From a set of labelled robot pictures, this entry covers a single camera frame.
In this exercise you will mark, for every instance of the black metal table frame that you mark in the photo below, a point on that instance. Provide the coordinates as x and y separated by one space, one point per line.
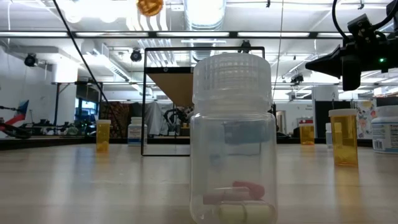
46 143

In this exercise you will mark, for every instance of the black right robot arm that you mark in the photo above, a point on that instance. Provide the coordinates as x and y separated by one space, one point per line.
390 53

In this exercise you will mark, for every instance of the silver ventilation duct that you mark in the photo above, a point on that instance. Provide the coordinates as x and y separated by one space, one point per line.
205 18

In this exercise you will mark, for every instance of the wooden shelf with black frame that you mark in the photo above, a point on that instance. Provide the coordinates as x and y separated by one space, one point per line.
169 84

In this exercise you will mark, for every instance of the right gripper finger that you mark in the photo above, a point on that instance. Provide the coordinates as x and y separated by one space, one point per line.
329 57
329 69

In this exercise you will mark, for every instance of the colourful floral poster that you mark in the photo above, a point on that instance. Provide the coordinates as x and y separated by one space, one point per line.
365 119

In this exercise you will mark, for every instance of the black partition panel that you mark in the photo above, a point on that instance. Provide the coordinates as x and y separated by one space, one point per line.
321 119

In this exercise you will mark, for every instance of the clear plastic pill bottle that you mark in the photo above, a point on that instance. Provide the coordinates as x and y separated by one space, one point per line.
233 93
328 137

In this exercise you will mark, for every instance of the grey cloth cover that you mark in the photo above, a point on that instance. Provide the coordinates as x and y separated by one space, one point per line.
155 119

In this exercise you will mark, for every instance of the red box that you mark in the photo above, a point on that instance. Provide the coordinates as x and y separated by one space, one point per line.
306 120

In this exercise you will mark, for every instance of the small amber pill bottle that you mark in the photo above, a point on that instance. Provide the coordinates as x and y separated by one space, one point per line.
103 137
343 140

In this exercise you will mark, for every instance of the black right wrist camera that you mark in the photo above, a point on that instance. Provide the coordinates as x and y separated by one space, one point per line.
362 28

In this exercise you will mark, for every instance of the black ceiling spotlight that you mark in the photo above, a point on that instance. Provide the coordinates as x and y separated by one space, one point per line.
30 59
245 46
297 78
136 55

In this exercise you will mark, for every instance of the computer monitor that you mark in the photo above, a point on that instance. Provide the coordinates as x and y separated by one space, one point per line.
85 107

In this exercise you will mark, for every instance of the white melatonin bottle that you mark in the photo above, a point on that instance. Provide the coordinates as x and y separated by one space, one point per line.
387 130
135 132

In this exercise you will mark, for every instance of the medium amber pill bottle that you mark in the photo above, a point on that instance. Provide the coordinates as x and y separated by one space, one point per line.
307 135

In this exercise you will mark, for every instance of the golden wicker ball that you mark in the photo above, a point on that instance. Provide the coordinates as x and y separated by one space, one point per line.
150 7

